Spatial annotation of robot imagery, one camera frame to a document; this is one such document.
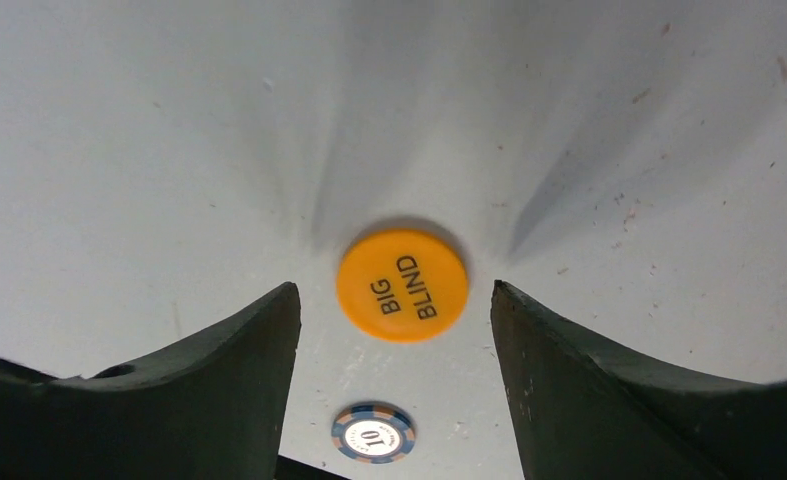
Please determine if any orange round button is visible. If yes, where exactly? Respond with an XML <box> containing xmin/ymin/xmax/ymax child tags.
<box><xmin>335</xmin><ymin>228</ymin><xmax>470</xmax><ymax>343</ymax></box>

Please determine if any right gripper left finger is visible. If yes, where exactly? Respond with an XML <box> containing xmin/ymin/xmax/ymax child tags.
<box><xmin>0</xmin><ymin>282</ymin><xmax>301</xmax><ymax>479</ymax></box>

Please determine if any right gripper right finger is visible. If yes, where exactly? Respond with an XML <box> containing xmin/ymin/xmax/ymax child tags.
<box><xmin>490</xmin><ymin>280</ymin><xmax>787</xmax><ymax>479</ymax></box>

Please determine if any poker chip front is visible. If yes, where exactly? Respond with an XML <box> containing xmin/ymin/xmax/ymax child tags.
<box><xmin>330</xmin><ymin>402</ymin><xmax>416</xmax><ymax>465</ymax></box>

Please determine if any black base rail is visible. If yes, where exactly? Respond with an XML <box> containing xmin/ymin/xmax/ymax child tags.
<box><xmin>273</xmin><ymin>455</ymin><xmax>347</xmax><ymax>480</ymax></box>

